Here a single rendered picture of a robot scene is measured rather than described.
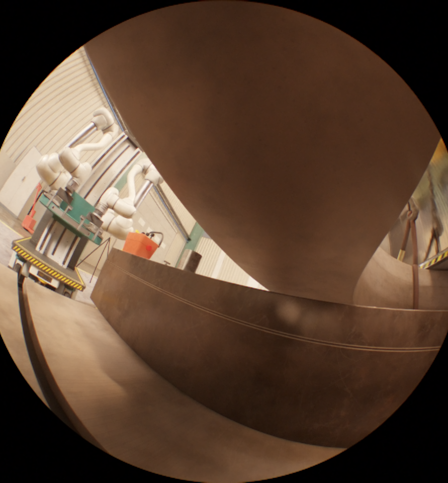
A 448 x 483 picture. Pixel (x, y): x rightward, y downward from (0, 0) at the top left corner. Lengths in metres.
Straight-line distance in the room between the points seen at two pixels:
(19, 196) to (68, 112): 3.27
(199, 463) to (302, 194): 0.53
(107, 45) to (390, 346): 0.81
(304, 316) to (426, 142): 0.43
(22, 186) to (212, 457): 6.43
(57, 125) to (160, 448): 7.42
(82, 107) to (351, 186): 7.85
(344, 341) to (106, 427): 0.50
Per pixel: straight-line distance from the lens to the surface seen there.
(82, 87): 8.04
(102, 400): 0.42
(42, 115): 7.28
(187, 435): 0.42
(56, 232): 1.74
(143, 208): 10.11
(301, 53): 0.25
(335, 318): 0.45
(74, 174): 1.28
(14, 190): 6.37
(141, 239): 0.96
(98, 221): 1.29
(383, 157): 0.31
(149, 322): 0.67
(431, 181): 4.00
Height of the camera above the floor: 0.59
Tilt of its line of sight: 23 degrees up
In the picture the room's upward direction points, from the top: 21 degrees clockwise
